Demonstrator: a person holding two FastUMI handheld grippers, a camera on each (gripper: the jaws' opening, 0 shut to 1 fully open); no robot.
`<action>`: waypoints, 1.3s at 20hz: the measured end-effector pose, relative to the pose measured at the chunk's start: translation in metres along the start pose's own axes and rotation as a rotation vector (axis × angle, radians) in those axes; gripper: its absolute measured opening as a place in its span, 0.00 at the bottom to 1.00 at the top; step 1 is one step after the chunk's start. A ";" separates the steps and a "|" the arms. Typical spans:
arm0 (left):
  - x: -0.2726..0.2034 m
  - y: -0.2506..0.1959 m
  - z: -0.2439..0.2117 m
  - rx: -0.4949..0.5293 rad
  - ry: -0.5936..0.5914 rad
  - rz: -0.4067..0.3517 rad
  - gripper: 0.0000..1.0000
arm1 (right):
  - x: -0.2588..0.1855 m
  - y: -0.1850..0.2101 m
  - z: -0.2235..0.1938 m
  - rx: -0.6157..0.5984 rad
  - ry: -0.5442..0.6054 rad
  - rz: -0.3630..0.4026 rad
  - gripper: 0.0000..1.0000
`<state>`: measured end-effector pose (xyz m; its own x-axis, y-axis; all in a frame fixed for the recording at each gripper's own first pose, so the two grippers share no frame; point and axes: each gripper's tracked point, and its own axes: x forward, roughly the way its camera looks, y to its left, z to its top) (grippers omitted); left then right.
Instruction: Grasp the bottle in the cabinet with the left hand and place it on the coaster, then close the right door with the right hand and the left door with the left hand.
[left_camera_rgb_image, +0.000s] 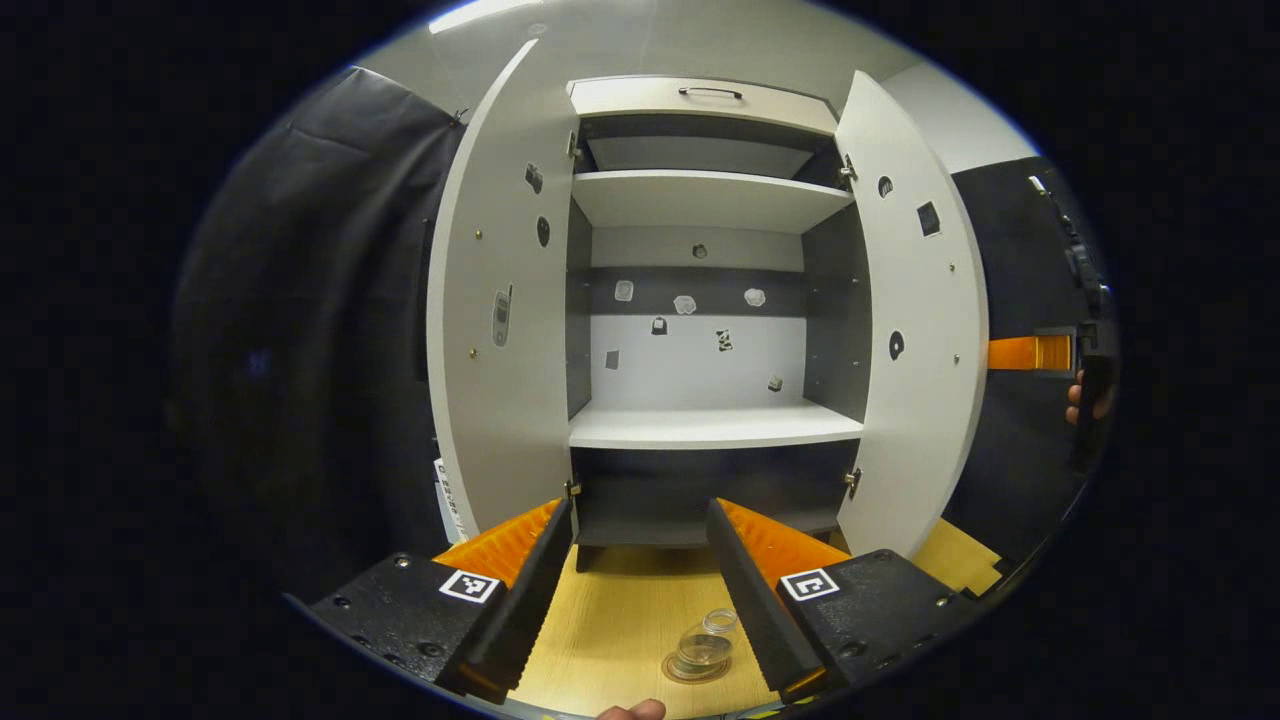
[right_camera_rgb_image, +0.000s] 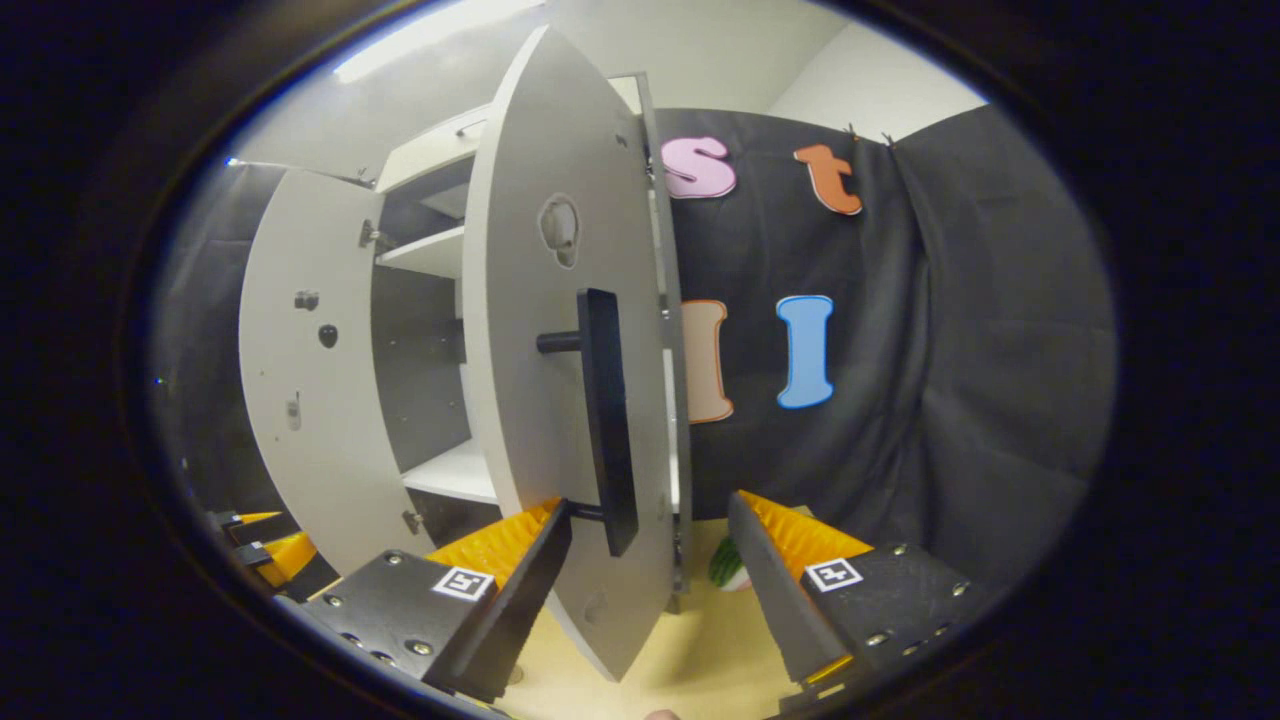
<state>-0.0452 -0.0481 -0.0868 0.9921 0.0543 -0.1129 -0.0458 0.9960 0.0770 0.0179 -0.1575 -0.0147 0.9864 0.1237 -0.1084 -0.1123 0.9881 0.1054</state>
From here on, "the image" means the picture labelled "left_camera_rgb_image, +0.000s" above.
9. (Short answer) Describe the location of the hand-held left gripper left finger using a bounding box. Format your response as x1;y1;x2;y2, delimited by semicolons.
300;498;575;705

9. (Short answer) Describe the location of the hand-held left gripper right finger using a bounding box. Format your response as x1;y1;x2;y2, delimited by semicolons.
706;497;979;704

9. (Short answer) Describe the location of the clear plastic bottle green label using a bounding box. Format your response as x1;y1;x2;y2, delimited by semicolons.
661;606;742;686

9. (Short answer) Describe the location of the white cabinet door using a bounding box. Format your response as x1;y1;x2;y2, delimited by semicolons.
832;68;992;560
426;38;582;542

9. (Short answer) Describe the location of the white cabinet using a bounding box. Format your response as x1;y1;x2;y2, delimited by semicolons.
564;75;872;574

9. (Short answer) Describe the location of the white cabinet shelf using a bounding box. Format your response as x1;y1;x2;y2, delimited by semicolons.
571;169;857;236
567;402;866;452

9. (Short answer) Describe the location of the white cabinet drawer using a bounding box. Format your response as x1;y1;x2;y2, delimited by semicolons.
566;75;840;137

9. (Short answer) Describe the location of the black backdrop cloth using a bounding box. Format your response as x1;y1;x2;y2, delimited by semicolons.
170;65;472;602
940;155;1107;567

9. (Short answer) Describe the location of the white printed card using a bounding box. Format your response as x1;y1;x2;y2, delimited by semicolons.
431;457;474;547

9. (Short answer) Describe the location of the ceiling light strip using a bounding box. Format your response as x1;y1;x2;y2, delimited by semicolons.
429;0;542;37

